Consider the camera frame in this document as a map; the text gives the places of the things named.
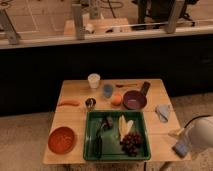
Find white and yellow gripper body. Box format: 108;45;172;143
168;128;189;146

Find blue grey cloth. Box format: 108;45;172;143
155;105;170;123

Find blue sponge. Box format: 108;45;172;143
172;141;189;158

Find orange bowl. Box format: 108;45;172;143
48;127;76;155

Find orange carrot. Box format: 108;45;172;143
57;100;80;106

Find green plastic tray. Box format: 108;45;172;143
83;110;151;162

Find purple pan with black handle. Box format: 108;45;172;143
123;81;151;110

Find small metal cup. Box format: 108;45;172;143
85;98;96;111

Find orange fruit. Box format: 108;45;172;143
111;94;122;106

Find white cup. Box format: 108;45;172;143
87;73;100;89

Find dark spoon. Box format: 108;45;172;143
115;84;137;88

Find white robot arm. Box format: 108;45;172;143
170;115;213;158

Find blue cup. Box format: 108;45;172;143
103;84;114;98

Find black cable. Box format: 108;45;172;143
183;114;213;129

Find wooden table in background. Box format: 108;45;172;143
64;18;131;36

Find dark red grapes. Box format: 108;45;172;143
120;132;143;157

